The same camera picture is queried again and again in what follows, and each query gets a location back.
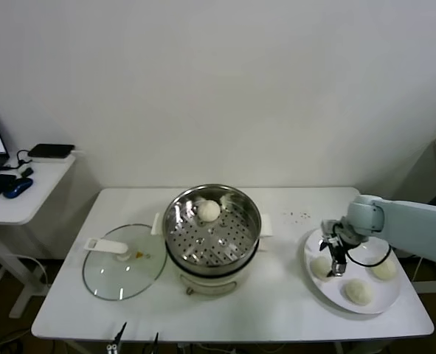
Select blue computer mouse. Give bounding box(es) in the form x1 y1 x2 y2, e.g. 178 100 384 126
2 176 34 198

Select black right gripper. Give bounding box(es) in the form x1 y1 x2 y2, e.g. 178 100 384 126
317 219 366 277

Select dark crumbs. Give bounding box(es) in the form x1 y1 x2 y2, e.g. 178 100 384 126
283 210 311 224

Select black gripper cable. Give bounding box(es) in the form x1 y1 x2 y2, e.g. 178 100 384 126
345 243 392 267

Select white steamed baozi bun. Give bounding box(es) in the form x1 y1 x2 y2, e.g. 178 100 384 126
311 257 333 281
372 257 398 280
197 199 221 223
342 279 374 306

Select stainless steel steamer basket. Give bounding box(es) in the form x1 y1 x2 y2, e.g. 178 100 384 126
164 183 262 269

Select white stand foot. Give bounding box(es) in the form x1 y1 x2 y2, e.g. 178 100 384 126
411 263 436 294

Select flat black box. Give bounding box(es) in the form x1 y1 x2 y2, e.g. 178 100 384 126
27 143 75 159

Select white floor cable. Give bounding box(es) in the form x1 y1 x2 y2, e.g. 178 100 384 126
18 254 51 287

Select white side desk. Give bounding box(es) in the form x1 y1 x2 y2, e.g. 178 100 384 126
0 154 78 320

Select short black cable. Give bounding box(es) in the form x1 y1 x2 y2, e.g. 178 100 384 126
16 149 34 170

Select large white plate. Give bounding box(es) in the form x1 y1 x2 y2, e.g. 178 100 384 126
302 226 403 315

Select glass lid with white handle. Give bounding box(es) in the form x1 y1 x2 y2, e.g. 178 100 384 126
82 223 168 302

